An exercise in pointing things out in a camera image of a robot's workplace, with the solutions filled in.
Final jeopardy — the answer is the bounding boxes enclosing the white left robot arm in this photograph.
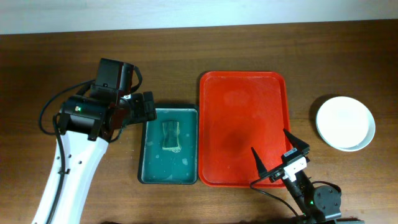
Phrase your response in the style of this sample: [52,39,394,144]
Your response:
[33,58,157,223]

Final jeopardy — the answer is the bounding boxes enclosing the black tray with green water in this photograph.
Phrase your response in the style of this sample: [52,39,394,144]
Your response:
[137,103,199,185]

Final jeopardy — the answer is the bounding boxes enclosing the red plastic tray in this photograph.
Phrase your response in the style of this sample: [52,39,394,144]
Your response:
[198,71,291,188]

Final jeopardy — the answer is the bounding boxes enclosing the white plate green stain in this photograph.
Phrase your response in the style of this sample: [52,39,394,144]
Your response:
[316,96,374,149]

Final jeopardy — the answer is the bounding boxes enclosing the green yellow sponge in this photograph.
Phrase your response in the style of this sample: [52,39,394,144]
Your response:
[162,121,181,153]

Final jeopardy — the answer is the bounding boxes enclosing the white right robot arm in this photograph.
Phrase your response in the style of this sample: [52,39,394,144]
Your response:
[249,129,341,223]

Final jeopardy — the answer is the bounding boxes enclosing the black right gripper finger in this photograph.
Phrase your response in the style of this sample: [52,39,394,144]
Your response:
[251,147,267,177]
[283,129,310,152]

